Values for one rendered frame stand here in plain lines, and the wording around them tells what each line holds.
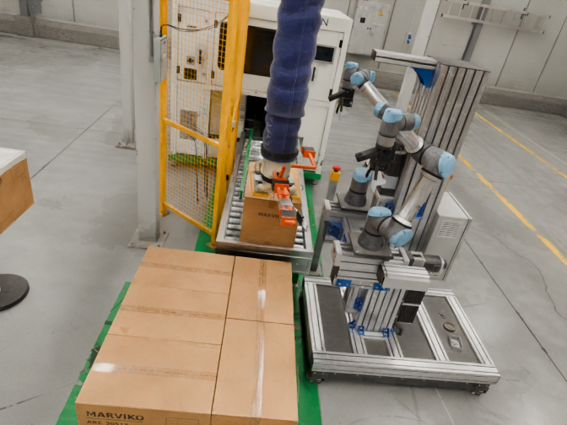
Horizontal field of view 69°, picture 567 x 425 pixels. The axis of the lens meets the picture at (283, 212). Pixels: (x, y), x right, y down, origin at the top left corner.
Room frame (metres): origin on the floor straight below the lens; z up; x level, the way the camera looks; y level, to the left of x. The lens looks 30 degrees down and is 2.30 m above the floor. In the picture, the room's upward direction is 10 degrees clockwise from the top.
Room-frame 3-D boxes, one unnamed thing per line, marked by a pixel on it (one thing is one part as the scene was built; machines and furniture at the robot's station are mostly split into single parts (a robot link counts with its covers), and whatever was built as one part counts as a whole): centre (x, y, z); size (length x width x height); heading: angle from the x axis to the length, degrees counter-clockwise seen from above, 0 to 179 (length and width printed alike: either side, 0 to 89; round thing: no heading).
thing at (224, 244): (2.42, 0.09, 0.58); 0.70 x 0.03 x 0.06; 96
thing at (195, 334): (1.73, 0.32, 0.34); 1.20 x 1.00 x 0.40; 6
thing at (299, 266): (2.42, 0.09, 0.48); 0.70 x 0.03 x 0.15; 96
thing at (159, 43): (3.08, 1.07, 1.62); 0.20 x 0.05 x 0.30; 6
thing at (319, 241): (3.04, -0.35, 0.50); 0.07 x 0.07 x 1.00; 6
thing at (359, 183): (2.51, -0.47, 1.20); 0.13 x 0.12 x 0.14; 157
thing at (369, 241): (2.01, -0.52, 1.09); 0.15 x 0.15 x 0.10
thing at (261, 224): (2.78, 0.11, 0.75); 0.60 x 0.40 x 0.40; 6
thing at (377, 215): (2.00, -0.53, 1.20); 0.13 x 0.12 x 0.14; 37
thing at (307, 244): (3.62, -0.12, 0.50); 2.31 x 0.05 x 0.19; 6
